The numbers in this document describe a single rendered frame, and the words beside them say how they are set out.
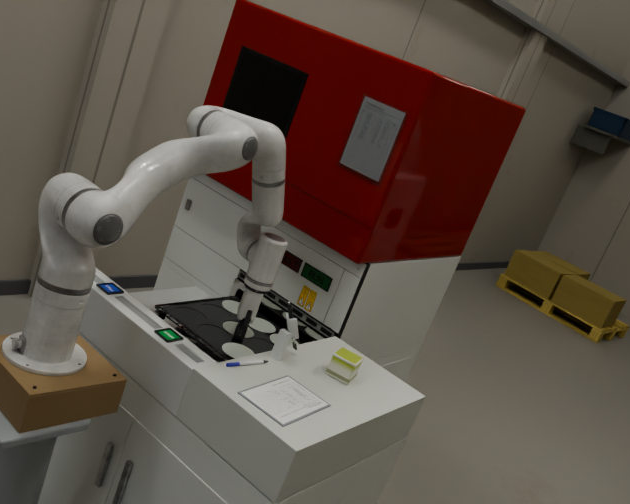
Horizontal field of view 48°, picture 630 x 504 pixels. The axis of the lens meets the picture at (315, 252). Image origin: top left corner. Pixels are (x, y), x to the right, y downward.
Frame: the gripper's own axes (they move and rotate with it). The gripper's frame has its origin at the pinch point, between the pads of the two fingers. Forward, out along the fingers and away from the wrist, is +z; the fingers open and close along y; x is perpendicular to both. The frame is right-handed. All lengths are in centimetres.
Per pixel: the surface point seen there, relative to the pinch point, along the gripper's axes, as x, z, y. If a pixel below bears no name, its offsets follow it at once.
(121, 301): -35.2, -3.6, 10.9
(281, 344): 9.1, -9.4, 20.7
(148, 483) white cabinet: -14, 31, 37
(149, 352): -23.8, 0.3, 27.4
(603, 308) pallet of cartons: 383, 58, -425
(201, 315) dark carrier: -12.0, 2.1, -8.2
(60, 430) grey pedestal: -37, 10, 55
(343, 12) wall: 29, -106, -292
